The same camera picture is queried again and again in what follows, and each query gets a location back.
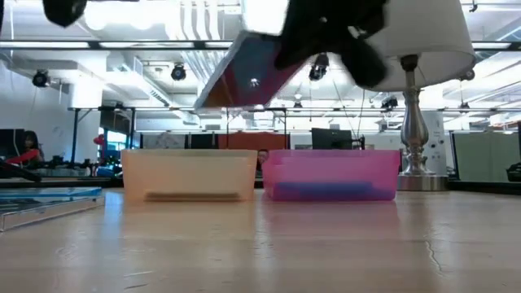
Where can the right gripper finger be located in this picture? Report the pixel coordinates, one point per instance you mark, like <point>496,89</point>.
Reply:
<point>291,55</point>

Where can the clear black jewel case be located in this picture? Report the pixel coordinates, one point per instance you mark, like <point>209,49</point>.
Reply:
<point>53,213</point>
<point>191,197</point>
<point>244,73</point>

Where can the black ceiling spotlight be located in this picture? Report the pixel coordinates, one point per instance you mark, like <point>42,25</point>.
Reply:
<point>389,103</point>
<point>468,75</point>
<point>178,72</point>
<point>40,77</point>
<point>318,70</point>

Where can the orange partition board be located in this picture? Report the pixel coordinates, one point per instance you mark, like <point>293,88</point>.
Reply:
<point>260,140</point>

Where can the black computer monitor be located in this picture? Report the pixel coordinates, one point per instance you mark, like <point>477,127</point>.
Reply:
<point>331,140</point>
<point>8,140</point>

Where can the white shade silver table lamp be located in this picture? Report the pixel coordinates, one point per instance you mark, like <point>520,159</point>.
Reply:
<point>427,40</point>

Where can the person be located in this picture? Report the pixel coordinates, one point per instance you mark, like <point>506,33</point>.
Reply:
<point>24,156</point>
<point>263,156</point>

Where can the translucent pink plastic bin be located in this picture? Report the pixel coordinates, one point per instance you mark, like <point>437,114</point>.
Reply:
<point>325,167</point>

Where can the red desk lamp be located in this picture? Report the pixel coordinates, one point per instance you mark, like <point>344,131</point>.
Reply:
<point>99,140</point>

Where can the translucent orange plastic bin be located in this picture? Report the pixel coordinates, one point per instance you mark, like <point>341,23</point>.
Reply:
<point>187,171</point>

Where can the green partition board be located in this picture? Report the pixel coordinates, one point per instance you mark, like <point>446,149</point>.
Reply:
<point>480,156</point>

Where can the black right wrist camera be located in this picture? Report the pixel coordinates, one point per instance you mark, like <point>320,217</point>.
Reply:
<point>364,63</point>

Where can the black background rig frame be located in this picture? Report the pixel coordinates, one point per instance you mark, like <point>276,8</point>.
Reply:
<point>75,134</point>
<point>256,109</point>

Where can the black angled bracket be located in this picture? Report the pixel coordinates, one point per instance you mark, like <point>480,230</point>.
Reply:
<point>18,171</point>

